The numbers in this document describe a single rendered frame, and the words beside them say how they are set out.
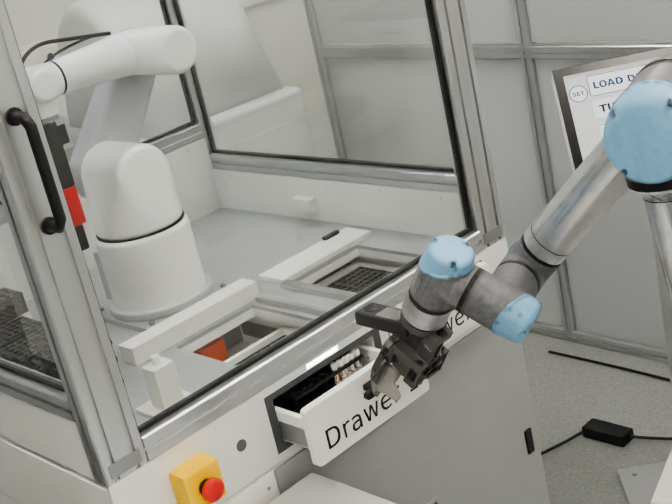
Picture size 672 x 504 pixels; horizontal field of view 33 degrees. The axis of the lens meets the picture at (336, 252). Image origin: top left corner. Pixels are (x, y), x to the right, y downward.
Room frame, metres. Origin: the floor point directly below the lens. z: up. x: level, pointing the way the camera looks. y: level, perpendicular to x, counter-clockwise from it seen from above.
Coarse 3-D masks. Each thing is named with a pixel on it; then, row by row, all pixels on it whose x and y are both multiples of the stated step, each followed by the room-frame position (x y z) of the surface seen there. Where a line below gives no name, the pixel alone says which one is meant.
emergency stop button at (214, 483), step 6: (210, 480) 1.60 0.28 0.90; (216, 480) 1.60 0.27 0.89; (204, 486) 1.60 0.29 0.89; (210, 486) 1.59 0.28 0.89; (216, 486) 1.60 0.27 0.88; (222, 486) 1.61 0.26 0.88; (204, 492) 1.59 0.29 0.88; (210, 492) 1.59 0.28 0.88; (216, 492) 1.60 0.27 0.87; (222, 492) 1.60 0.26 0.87; (204, 498) 1.59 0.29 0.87; (210, 498) 1.59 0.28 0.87; (216, 498) 1.60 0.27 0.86
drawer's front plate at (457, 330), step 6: (480, 264) 2.14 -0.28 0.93; (486, 264) 2.15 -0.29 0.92; (486, 270) 2.14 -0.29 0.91; (456, 312) 2.07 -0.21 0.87; (450, 318) 2.06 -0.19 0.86; (462, 318) 2.08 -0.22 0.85; (450, 324) 2.06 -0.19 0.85; (456, 324) 2.07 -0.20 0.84; (462, 324) 2.08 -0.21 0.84; (468, 324) 2.09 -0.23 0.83; (474, 324) 2.10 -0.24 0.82; (456, 330) 2.07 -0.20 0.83; (462, 330) 2.08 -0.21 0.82; (456, 336) 2.07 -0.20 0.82; (444, 342) 2.04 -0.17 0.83
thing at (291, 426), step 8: (360, 344) 1.97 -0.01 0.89; (360, 352) 1.96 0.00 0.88; (368, 352) 1.94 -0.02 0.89; (376, 352) 1.93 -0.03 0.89; (368, 360) 1.95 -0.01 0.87; (280, 408) 1.79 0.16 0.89; (280, 416) 1.78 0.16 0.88; (288, 416) 1.76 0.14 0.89; (296, 416) 1.75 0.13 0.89; (280, 424) 1.78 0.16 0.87; (288, 424) 1.77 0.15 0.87; (296, 424) 1.75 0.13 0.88; (288, 432) 1.77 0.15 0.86; (296, 432) 1.75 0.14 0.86; (304, 432) 1.73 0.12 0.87; (288, 440) 1.77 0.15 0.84; (296, 440) 1.75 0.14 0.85; (304, 440) 1.74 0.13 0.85
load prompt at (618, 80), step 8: (608, 72) 2.47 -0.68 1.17; (616, 72) 2.46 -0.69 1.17; (624, 72) 2.46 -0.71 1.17; (632, 72) 2.46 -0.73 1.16; (592, 80) 2.47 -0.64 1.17; (600, 80) 2.46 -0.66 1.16; (608, 80) 2.46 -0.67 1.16; (616, 80) 2.45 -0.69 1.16; (624, 80) 2.45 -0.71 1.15; (592, 88) 2.45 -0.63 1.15; (600, 88) 2.45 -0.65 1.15; (608, 88) 2.45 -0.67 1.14; (616, 88) 2.44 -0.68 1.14; (624, 88) 2.44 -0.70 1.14; (592, 96) 2.44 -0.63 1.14
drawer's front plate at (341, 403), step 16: (368, 368) 1.80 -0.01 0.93; (352, 384) 1.76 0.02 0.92; (400, 384) 1.83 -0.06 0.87; (320, 400) 1.72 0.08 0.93; (336, 400) 1.74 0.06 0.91; (352, 400) 1.76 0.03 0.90; (368, 400) 1.78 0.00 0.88; (384, 400) 1.80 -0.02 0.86; (400, 400) 1.83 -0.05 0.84; (304, 416) 1.70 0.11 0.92; (320, 416) 1.71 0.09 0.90; (336, 416) 1.73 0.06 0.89; (352, 416) 1.75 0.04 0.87; (384, 416) 1.80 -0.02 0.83; (320, 432) 1.70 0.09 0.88; (336, 432) 1.73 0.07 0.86; (352, 432) 1.75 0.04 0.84; (368, 432) 1.77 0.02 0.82; (320, 448) 1.70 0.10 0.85; (336, 448) 1.72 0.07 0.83; (320, 464) 1.69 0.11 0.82
